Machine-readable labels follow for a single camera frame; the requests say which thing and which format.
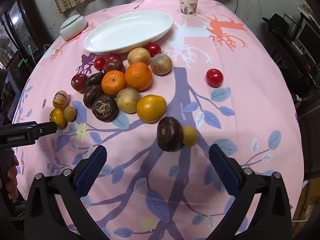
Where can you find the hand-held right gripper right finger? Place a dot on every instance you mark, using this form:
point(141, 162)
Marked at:
point(225, 170)

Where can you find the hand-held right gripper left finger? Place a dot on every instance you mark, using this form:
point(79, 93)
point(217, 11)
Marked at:
point(92, 170)

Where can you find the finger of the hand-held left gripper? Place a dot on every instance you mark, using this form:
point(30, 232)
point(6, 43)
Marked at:
point(47, 128)

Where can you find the small yellow tomato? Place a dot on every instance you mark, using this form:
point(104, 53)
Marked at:
point(58, 118)

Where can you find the tan longan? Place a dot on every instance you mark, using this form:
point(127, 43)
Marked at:
point(69, 113)

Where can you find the striped pepino melon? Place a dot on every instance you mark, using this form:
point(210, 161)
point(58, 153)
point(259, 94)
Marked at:
point(60, 99)

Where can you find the yellow longan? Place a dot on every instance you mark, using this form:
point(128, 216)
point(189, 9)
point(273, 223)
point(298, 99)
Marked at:
point(191, 135)

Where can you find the dark brown water chestnut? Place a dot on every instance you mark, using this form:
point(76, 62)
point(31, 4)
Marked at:
point(94, 79)
point(105, 107)
point(91, 95)
point(170, 134)

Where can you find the dark red plum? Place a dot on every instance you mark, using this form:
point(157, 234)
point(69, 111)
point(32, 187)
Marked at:
point(113, 67)
point(79, 82)

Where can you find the mottled tan passion fruit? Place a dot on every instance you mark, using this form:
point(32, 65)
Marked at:
point(161, 64)
point(128, 100)

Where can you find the small orange mandarin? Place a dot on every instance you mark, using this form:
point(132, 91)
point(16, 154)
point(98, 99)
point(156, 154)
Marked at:
point(113, 83)

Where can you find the red cherry tomato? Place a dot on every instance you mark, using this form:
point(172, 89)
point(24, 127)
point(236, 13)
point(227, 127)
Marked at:
point(153, 49)
point(214, 77)
point(99, 63)
point(113, 57)

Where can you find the large yellow tomato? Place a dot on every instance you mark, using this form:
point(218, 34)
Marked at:
point(151, 108)

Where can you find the large orange mandarin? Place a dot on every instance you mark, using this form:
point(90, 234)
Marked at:
point(138, 75)

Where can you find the smooth tan passion fruit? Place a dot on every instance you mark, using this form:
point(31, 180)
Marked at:
point(138, 56)

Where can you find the white oval plate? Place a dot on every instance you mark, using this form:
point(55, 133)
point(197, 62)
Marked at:
point(130, 30)

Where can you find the person's left hand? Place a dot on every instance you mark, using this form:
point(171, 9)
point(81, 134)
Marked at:
point(12, 180)

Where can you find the pink printed tablecloth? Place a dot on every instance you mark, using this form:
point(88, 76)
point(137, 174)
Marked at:
point(250, 105)

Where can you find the green plastic hook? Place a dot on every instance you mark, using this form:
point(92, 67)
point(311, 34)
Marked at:
point(23, 62)

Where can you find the cardboard box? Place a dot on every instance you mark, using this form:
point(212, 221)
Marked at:
point(307, 200)

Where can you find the white lidded ceramic jar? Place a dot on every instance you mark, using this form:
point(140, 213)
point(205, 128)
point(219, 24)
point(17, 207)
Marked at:
point(72, 28)

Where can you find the dark wooden cabinet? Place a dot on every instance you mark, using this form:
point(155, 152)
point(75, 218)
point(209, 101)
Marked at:
point(25, 17)

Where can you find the black desk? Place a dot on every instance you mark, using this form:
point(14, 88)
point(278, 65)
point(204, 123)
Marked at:
point(287, 55)

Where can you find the computer monitor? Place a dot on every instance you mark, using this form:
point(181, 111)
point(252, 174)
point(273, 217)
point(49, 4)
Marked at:
point(310, 40)

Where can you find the black hat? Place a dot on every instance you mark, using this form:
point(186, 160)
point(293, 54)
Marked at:
point(277, 22)

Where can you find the printed paper cup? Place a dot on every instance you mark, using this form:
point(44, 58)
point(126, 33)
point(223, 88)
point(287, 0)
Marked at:
point(188, 5)

